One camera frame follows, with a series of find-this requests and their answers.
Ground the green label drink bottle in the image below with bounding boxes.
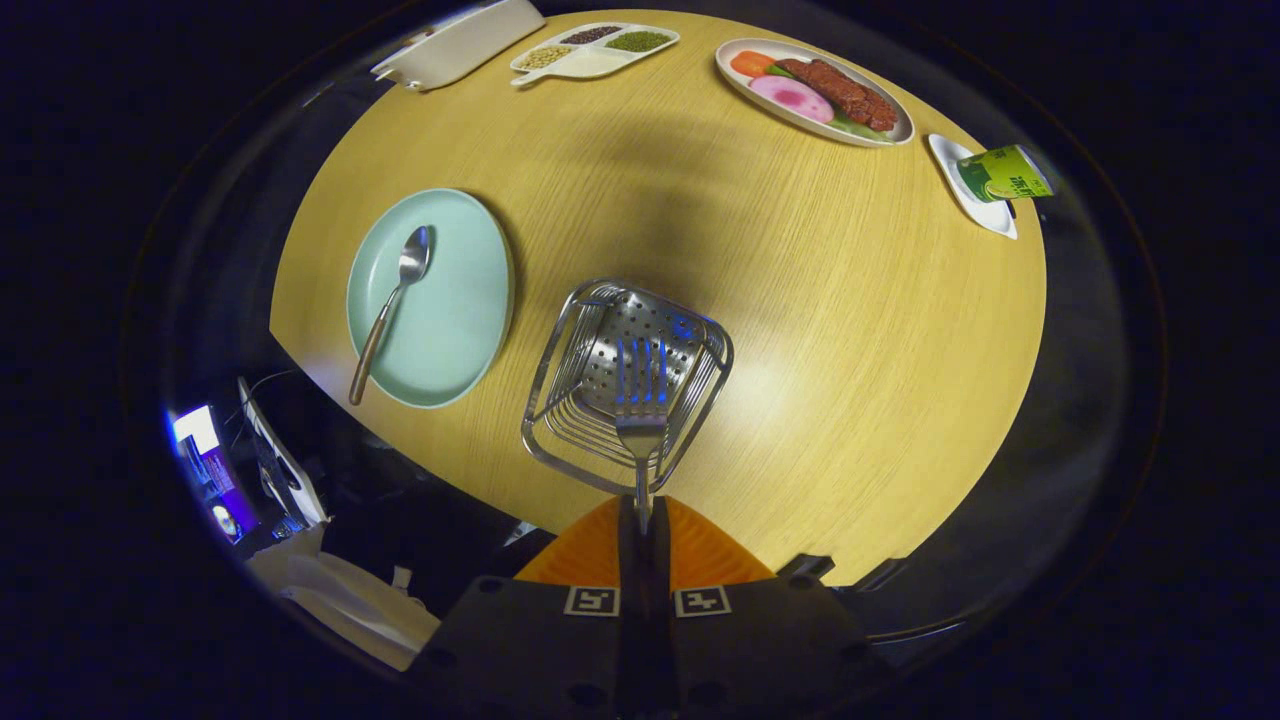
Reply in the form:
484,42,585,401
957,145,1056,204

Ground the silver fork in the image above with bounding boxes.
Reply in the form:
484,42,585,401
612,338,669,536

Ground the small white saucer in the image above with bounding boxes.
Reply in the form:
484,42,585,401
928,134,1019,241

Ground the white oval food plate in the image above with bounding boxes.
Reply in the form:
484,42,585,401
715,38,916,149

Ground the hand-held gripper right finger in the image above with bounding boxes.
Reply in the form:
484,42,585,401
646,495,883,720

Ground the white keyboard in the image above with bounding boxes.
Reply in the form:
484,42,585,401
237,375,331,531

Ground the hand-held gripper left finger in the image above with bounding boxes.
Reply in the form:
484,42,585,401
408,495,647,720

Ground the light green round plate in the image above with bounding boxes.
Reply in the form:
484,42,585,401
346,188,516,409

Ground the metal wire basket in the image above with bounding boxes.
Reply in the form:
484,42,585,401
520,278,736,498

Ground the white divided dish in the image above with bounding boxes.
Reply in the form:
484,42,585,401
510,22,681,89

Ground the pink radish slice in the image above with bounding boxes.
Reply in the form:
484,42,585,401
748,75,835,125

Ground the white paper sheet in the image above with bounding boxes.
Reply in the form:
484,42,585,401
245,525,441,671

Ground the white toaster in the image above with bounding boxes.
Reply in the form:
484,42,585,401
370,0,546,93

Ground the silver spoon brown handle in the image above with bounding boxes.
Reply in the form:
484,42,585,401
348,225,433,406

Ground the lit computer screen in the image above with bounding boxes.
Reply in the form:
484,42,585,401
165,405,261,546

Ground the brown meat piece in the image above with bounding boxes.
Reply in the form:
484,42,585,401
778,58,899,133

